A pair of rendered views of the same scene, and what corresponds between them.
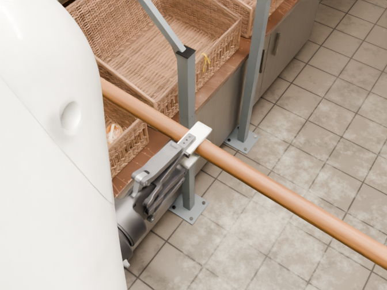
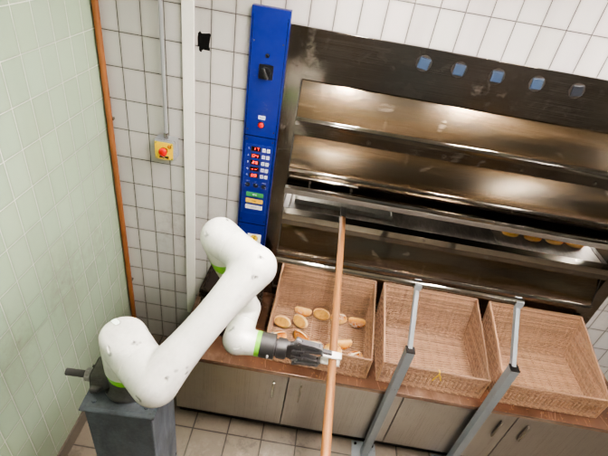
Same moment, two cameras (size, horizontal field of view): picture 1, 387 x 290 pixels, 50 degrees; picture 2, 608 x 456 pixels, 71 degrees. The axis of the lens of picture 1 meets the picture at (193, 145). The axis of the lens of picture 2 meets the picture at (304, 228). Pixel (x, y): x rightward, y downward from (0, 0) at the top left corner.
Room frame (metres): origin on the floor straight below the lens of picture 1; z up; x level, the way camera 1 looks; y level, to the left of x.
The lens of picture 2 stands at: (-0.30, -0.71, 2.43)
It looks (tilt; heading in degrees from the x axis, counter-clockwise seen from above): 35 degrees down; 54
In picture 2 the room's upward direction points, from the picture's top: 10 degrees clockwise
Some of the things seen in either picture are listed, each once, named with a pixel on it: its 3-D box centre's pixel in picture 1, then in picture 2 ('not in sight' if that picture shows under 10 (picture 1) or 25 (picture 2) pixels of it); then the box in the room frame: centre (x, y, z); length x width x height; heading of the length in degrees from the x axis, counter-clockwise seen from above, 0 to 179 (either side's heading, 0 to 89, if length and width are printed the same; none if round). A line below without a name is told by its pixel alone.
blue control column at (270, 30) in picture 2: not in sight; (278, 151); (1.11, 1.75, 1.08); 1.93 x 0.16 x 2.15; 55
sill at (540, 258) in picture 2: not in sight; (445, 241); (1.44, 0.40, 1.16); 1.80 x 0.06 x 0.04; 145
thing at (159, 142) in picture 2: not in sight; (166, 147); (0.18, 1.22, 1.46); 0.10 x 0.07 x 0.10; 145
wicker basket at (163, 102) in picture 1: (151, 35); (429, 337); (1.28, 0.16, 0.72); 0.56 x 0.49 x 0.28; 145
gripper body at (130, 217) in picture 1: (133, 209); (289, 349); (0.30, 0.09, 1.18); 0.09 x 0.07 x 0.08; 143
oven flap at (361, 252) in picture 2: not in sight; (437, 263); (1.43, 0.38, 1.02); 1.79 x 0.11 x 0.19; 145
